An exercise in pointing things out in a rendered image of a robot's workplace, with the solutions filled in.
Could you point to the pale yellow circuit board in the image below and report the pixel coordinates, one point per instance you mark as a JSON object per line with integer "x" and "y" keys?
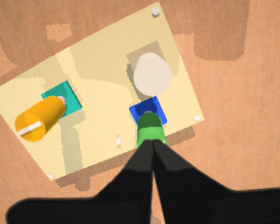
{"x": 102, "y": 96}

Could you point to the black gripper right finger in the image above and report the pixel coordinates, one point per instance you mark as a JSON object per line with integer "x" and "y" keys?
{"x": 189, "y": 196}

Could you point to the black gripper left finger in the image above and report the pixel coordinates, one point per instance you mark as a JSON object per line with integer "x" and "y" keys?
{"x": 127, "y": 199}

